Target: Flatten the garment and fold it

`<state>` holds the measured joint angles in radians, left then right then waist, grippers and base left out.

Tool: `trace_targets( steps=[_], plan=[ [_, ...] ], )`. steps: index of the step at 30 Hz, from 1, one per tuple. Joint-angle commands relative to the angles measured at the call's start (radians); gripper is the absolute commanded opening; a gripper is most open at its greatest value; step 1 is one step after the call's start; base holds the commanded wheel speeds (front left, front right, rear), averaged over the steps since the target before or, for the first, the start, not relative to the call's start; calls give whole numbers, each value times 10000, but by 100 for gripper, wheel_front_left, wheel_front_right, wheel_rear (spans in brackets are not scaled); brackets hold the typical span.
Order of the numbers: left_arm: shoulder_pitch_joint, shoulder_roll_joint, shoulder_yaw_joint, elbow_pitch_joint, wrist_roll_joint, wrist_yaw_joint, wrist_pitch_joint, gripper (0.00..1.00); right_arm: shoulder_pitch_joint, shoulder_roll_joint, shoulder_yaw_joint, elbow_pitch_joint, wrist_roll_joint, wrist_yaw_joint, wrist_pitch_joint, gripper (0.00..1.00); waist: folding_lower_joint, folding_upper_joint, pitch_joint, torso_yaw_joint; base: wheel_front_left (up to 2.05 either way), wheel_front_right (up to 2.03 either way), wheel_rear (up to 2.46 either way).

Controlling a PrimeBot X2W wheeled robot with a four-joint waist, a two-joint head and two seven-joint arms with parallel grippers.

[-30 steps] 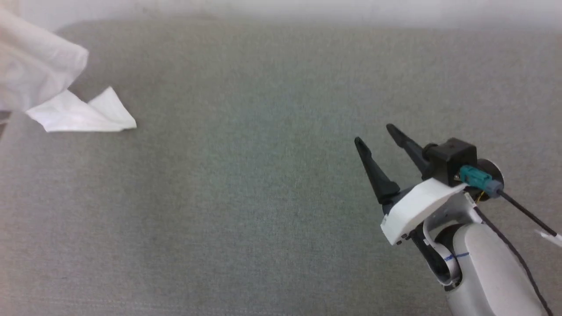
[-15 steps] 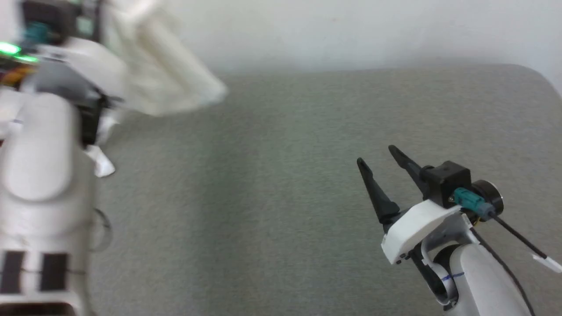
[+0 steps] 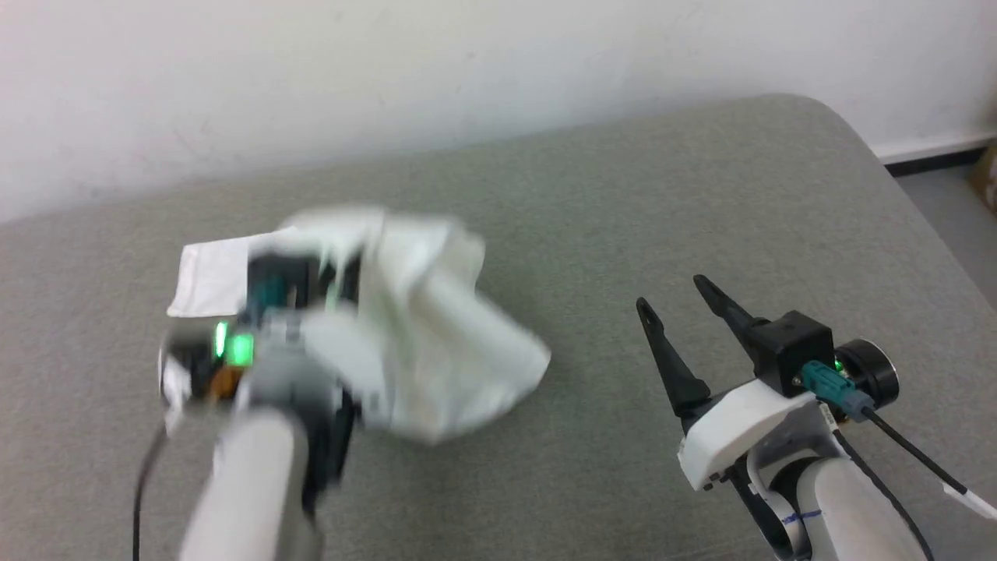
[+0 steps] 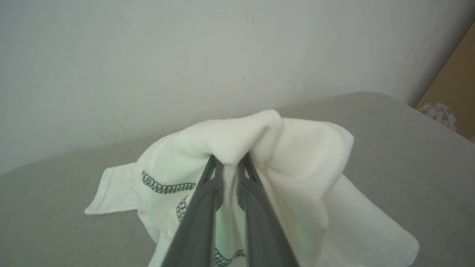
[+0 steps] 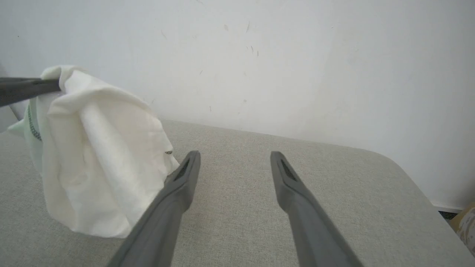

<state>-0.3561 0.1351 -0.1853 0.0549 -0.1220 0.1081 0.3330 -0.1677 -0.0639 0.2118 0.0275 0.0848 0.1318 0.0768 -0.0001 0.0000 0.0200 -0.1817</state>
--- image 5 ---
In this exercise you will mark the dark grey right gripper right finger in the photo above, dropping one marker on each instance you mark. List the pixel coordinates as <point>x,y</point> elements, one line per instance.
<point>311,230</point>

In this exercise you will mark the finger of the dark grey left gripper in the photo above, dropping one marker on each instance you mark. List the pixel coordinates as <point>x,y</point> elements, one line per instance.
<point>18,92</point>
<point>22,80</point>

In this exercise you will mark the white garment with stitched hem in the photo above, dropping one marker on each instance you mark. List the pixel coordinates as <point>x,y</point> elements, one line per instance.
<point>104,155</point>

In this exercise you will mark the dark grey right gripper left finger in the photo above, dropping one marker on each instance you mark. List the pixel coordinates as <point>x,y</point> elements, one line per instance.
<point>163,222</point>

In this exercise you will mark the white baseboard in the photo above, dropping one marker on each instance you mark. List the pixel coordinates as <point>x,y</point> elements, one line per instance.
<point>447,207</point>

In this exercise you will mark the beige patterned object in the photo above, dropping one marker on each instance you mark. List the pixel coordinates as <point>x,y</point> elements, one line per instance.
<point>465,226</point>

